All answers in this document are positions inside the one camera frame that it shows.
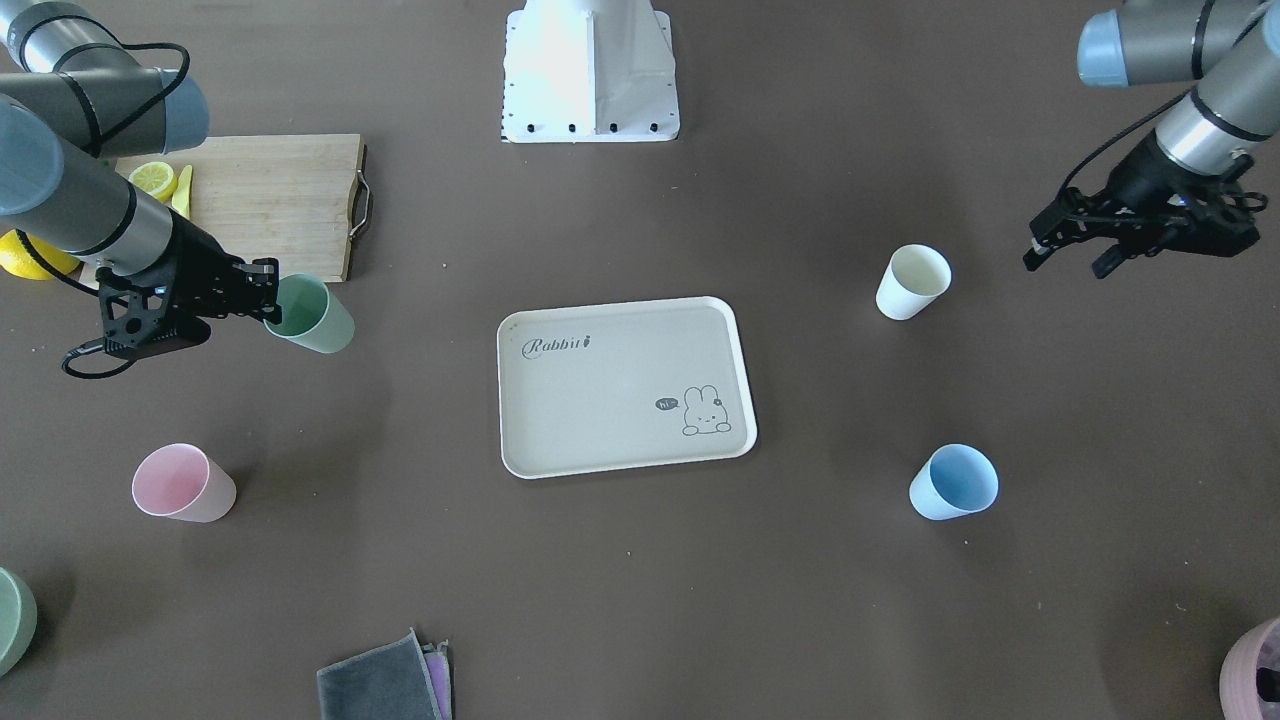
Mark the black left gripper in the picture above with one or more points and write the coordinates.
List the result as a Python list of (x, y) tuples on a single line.
[(1143, 180)]

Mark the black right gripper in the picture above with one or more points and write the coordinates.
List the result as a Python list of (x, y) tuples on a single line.
[(196, 258)]

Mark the green plastic cup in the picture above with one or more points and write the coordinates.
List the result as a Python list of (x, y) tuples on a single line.
[(312, 316)]

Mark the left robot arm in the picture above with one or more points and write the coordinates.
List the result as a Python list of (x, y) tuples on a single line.
[(1228, 52)]

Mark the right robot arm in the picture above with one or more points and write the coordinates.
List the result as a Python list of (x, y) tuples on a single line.
[(80, 100)]

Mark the cream rabbit print tray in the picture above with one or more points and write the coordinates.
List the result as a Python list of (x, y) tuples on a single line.
[(620, 386)]

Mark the bamboo cutting board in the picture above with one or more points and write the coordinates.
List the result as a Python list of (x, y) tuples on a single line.
[(295, 198)]

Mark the yellow plastic knife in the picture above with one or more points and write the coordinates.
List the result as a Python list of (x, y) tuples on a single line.
[(180, 201)]

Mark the cream white plastic cup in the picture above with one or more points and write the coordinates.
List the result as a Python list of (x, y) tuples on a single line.
[(915, 277)]

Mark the upper lemon slice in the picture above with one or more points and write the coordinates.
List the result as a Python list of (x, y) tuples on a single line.
[(157, 178)]

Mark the pink plastic cup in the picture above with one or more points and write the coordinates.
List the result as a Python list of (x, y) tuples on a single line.
[(181, 482)]

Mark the blue plastic cup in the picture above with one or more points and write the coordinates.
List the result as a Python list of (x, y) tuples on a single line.
[(956, 480)]

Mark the whole lemon near board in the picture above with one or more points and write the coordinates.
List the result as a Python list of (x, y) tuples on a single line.
[(16, 259)]

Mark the purple folded cloth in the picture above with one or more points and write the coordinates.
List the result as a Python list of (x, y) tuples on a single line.
[(437, 657)]

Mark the green plastic bowl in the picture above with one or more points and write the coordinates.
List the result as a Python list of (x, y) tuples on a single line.
[(18, 619)]

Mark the grey folded cloth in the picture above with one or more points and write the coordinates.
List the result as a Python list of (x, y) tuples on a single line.
[(390, 682)]

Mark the pink ribbed bowl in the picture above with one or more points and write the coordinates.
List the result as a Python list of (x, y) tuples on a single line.
[(1248, 678)]

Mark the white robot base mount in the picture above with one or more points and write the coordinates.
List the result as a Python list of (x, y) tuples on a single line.
[(589, 72)]

